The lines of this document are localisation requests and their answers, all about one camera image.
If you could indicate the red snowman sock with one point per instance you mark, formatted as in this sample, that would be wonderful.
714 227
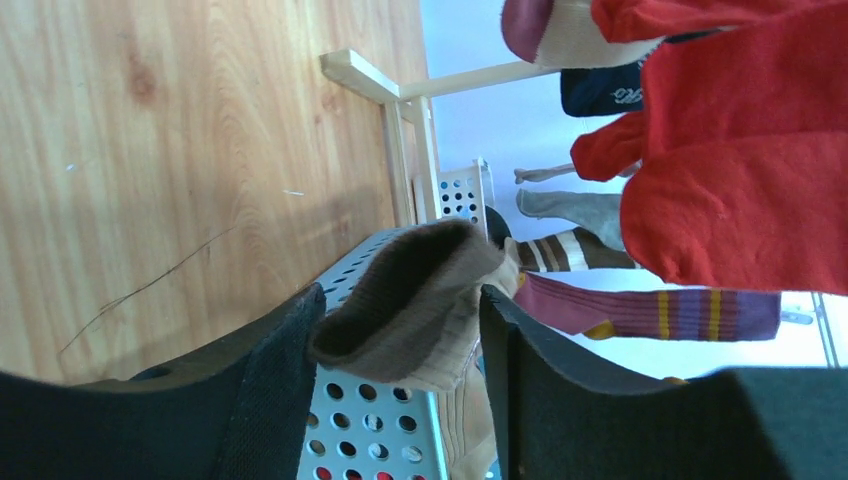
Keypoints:
632 21

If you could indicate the blue plastic basket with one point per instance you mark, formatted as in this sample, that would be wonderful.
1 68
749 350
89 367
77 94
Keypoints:
358 429

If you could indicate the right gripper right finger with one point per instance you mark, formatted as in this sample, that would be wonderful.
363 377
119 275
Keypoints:
563 412

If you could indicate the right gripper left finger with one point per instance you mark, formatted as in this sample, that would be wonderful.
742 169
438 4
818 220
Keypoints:
235 408

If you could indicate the red santa sock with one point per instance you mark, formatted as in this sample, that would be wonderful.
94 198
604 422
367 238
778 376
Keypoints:
744 177

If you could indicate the maroon purple striped beige sock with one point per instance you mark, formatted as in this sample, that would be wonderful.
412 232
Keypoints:
562 34

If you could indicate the maroon purple yellow striped sock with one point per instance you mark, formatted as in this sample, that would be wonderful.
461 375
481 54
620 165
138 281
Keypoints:
676 315

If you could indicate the grey sock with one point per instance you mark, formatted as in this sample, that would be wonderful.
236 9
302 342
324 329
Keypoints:
599 213

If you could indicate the brown striped sock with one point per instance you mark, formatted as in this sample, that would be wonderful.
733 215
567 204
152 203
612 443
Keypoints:
572 250

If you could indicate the navy santa ho sock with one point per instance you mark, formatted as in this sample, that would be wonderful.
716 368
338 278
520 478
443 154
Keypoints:
601 91

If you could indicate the white plastic basket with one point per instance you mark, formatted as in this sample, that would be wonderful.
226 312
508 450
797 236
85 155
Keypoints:
467 192

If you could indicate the beige brown cuff sock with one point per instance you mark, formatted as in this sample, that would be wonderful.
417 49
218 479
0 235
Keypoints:
407 314

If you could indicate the wooden clothes rack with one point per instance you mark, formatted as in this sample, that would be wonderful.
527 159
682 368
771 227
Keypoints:
408 124

